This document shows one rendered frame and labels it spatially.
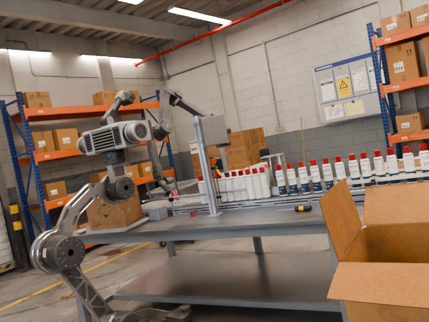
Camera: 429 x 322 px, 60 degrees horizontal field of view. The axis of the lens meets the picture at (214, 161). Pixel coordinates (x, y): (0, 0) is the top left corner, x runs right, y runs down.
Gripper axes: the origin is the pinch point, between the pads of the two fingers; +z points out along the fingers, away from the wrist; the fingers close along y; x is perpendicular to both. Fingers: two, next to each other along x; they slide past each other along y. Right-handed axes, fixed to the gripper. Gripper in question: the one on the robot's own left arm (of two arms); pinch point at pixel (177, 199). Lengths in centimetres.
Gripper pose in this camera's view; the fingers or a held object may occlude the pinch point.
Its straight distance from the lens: 283.9
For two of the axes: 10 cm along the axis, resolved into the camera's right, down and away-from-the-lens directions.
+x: -5.3, 7.4, 4.2
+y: 4.7, -1.5, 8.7
